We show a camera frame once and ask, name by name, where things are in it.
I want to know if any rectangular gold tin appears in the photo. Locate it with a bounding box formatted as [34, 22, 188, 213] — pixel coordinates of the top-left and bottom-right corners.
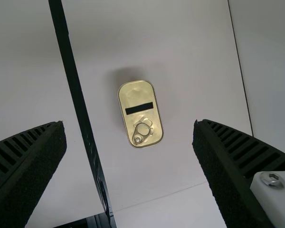
[117, 79, 165, 149]

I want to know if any black strip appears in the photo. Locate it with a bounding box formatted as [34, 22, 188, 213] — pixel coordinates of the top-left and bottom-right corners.
[48, 0, 116, 228]

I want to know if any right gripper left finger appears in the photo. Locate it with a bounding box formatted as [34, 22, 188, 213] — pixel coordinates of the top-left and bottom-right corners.
[0, 120, 68, 228]

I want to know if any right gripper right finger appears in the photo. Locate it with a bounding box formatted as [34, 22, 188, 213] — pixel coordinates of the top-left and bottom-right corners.
[191, 119, 285, 228]

